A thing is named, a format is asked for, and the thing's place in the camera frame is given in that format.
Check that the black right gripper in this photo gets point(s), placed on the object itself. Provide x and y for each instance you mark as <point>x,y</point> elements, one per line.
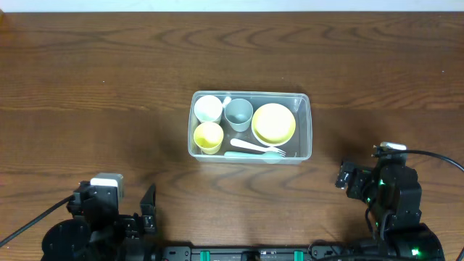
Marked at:
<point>352,178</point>

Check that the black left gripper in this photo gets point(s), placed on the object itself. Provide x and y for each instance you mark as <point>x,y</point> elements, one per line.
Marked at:
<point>118,220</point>

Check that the yellow plastic cup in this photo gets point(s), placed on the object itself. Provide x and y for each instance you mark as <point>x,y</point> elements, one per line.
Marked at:
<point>208,137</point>

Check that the light blue plastic spoon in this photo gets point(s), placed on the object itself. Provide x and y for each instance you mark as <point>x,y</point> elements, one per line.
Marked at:
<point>263,156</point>

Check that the yellow plastic bowl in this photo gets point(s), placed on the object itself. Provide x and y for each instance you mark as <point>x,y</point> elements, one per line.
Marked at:
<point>273,122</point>

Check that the pink plastic fork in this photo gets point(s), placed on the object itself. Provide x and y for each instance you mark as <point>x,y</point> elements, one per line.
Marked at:
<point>247,145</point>

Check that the white plastic cup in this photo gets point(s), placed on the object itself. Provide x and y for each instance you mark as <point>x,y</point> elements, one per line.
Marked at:
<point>208,109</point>

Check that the grey plastic cup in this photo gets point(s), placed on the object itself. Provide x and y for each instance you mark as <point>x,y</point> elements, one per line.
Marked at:
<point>239,114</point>

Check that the white plastic bowl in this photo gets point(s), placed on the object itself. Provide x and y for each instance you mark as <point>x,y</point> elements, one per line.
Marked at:
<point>272,143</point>

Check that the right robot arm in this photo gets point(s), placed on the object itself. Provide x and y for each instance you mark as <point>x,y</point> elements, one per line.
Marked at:
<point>393,196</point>

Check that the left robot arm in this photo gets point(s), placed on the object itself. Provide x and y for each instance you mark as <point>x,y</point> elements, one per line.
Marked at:
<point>97,231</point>

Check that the clear plastic storage box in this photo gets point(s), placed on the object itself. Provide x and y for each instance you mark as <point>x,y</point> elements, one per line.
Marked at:
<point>298,149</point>

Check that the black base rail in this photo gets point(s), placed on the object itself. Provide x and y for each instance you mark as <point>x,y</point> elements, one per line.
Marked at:
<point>304,253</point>

